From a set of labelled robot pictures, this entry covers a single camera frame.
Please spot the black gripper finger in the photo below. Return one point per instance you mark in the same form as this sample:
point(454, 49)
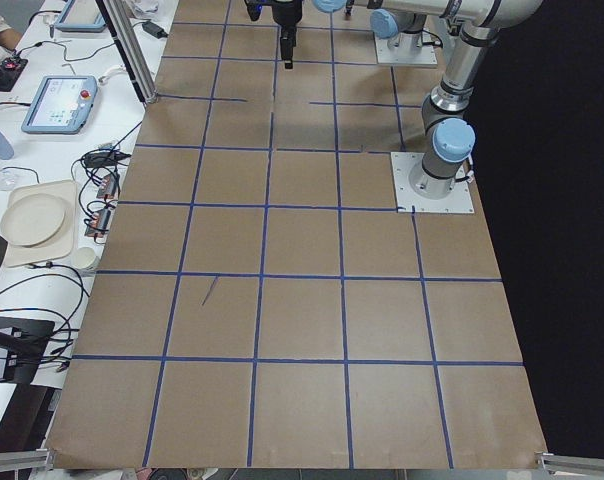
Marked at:
point(287, 42)

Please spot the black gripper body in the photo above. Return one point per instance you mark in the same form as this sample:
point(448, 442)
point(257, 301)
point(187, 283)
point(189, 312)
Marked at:
point(287, 14)

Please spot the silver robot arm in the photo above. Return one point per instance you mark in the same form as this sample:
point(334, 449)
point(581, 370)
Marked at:
point(388, 23)
point(450, 139)

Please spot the black power adapter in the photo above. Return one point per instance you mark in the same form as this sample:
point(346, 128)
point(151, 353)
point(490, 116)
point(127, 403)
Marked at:
point(154, 30)

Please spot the beige tray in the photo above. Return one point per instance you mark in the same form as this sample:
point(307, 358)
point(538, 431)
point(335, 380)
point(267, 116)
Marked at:
point(62, 243)

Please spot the white paper cup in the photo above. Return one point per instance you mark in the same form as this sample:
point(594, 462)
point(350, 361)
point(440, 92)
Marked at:
point(85, 259)

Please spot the beige round plate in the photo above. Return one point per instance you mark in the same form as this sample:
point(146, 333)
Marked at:
point(33, 219)

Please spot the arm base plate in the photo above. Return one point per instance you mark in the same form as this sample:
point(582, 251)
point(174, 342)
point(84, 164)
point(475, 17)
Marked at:
point(411, 50)
point(417, 192)

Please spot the aluminium frame post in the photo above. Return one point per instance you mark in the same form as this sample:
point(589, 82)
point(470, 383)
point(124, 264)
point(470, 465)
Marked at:
point(123, 35)

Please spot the teach pendant near post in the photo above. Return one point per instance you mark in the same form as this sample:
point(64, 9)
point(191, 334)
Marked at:
point(61, 105)

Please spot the black camera stand base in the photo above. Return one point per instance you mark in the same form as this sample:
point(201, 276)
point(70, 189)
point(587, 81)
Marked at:
point(22, 346)

